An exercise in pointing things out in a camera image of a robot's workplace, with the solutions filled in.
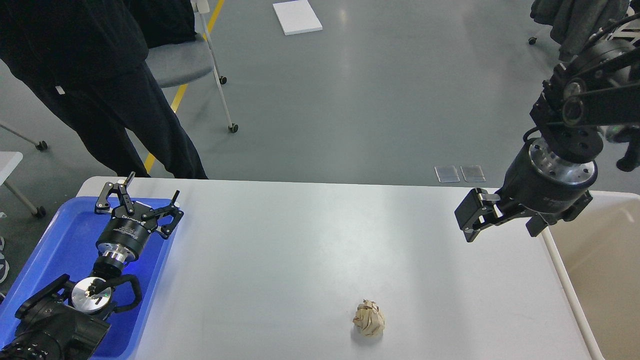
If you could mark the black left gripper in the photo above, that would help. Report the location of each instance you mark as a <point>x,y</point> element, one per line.
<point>127,231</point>

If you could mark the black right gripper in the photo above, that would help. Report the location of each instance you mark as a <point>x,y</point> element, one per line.
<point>538,184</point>

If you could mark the brown paper ball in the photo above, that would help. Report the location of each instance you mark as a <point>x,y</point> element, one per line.
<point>369,320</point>

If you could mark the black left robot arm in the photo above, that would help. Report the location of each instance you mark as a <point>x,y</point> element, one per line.
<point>86,291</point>

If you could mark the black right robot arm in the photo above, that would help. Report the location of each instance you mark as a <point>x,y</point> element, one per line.
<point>599,87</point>

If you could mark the right clear floor plate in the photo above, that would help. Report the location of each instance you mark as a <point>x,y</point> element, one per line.
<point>473,173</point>

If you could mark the clear floor plate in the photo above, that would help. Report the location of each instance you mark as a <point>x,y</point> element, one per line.
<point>473,173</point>
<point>447,174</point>

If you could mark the left clear floor plate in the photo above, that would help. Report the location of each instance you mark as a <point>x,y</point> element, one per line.
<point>447,174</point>

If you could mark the blue plastic tray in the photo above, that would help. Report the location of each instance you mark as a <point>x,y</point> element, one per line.
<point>68,247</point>

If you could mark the beige waste bin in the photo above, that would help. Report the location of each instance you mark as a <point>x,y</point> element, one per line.
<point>597,258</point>

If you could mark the grey side table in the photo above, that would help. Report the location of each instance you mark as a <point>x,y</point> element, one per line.
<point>9,161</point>

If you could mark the grey seat white chair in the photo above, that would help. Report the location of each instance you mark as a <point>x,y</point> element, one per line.
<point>180,64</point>

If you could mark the person in black clothes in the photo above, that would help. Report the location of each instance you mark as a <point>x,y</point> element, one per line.
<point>86,62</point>

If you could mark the black jacket on chair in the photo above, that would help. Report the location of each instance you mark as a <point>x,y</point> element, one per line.
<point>164,22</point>

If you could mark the white chair with grey jacket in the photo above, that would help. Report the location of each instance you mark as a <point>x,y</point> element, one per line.
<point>574,21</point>

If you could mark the white board on floor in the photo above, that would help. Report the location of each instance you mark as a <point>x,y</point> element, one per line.
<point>297,17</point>

